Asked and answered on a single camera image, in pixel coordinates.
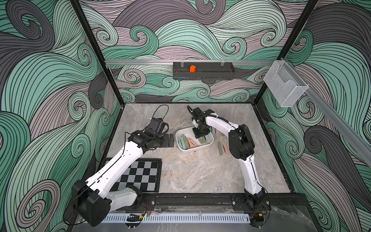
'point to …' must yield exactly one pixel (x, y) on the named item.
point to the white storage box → (188, 133)
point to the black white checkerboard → (145, 173)
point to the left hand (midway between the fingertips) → (166, 139)
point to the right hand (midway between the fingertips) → (200, 135)
